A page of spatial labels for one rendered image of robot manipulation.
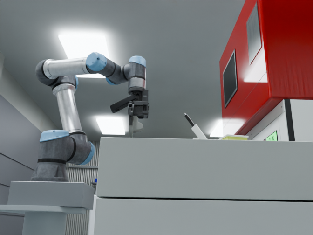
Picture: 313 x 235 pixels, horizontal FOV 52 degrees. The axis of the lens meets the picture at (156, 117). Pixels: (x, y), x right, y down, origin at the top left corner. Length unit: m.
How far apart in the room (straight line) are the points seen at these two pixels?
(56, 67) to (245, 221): 1.08
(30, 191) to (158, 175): 0.65
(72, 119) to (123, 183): 0.84
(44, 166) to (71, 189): 0.17
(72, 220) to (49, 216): 8.44
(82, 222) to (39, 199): 8.44
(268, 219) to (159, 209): 0.26
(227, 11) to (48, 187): 3.25
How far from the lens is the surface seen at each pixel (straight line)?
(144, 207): 0.79
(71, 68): 1.49
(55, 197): 1.30
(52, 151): 1.40
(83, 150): 1.50
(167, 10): 4.02
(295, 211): 0.86
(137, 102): 1.34
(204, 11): 4.06
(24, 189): 1.34
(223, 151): 0.83
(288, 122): 1.29
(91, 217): 3.37
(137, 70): 1.40
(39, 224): 1.35
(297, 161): 0.88
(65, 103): 1.63
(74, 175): 9.90
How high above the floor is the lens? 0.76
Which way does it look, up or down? 19 degrees up
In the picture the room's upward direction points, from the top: 1 degrees clockwise
